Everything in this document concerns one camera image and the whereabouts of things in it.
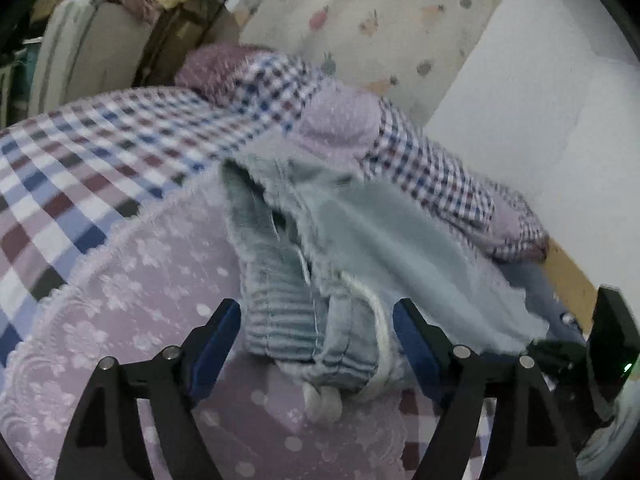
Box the dark blue plush blanket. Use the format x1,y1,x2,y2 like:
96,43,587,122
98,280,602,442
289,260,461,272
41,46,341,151
498,261,585,344

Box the rolled checkered duvet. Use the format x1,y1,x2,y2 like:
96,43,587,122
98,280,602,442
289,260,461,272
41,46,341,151
175,44,549,262

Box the upright white mattress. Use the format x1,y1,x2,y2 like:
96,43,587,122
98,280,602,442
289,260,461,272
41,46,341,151
27,0,153,117

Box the checkered bed sheet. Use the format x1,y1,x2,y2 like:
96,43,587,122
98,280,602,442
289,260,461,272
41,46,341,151
0,84,497,480

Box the light blue grey garment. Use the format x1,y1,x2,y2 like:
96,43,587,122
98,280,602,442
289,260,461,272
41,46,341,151
219,154,549,424

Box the pineapple print curtain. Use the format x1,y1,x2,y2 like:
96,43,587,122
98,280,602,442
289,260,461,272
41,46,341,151
234,0,502,126

